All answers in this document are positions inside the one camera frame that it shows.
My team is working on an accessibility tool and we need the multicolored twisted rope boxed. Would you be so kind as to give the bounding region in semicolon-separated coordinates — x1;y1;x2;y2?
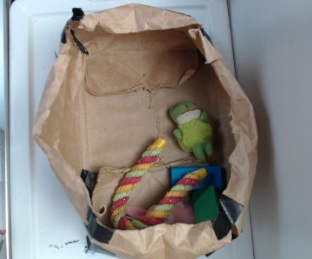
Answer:
110;137;208;230

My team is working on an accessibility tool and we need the blue wooden block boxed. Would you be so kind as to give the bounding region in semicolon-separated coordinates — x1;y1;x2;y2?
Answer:
171;166;227;190

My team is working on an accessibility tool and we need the green wooden block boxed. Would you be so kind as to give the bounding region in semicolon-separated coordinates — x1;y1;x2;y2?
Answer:
192;186;219;223

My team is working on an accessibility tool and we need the green plush frog toy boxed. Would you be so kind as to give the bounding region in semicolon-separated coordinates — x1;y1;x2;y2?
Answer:
169;101;213;161

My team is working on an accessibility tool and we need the pink plush toy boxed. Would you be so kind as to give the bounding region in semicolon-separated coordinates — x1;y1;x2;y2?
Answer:
126;202;195;224

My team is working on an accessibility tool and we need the brown paper bag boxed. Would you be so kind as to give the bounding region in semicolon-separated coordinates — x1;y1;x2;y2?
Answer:
33;4;258;258

